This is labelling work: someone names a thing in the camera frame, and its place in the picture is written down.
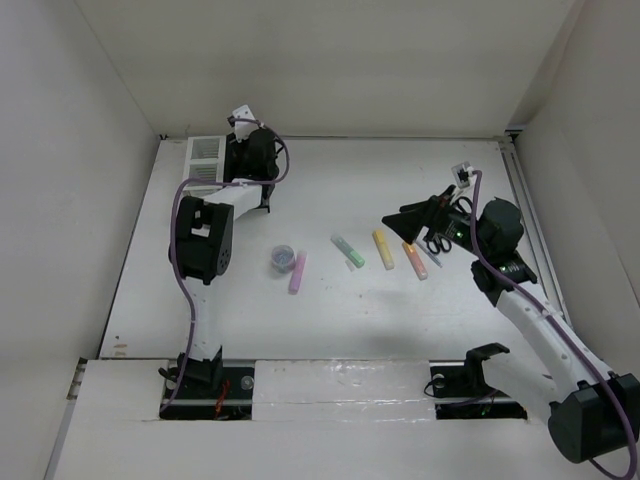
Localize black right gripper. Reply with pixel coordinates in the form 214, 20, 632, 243
381, 184, 490, 259

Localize blue pen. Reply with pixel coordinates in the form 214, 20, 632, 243
416, 240, 443, 268

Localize green highlighter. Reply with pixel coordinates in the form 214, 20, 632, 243
330, 234, 365, 268

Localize purple highlighter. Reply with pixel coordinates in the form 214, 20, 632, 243
288, 250, 307, 295

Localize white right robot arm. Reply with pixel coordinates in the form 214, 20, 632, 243
382, 187, 639, 467

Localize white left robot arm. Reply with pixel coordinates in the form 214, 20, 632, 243
169, 118, 290, 397

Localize black slatted pen holder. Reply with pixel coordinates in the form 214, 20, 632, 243
222, 132, 272, 216

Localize orange highlighter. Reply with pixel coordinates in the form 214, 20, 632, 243
402, 242, 428, 281

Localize yellow highlighter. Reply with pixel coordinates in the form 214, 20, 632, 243
372, 229, 395, 270

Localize white slatted pen holder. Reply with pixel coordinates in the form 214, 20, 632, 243
183, 136, 226, 198

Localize paper clip tub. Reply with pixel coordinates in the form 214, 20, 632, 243
271, 245, 296, 274

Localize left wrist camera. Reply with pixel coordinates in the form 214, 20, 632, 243
227, 104, 262, 143

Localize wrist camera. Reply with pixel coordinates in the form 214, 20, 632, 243
227, 104, 262, 143
452, 162, 475, 199

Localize black handled scissors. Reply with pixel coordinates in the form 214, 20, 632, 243
423, 197, 474, 256

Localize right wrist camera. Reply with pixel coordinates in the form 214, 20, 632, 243
452, 162, 475, 199

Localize aluminium rail right side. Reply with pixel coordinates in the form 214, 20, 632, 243
496, 130, 573, 327

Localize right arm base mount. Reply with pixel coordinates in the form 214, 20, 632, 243
423, 343, 528, 420

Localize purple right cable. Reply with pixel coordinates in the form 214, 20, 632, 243
469, 169, 632, 479

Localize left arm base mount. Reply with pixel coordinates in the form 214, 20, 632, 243
159, 352, 255, 421

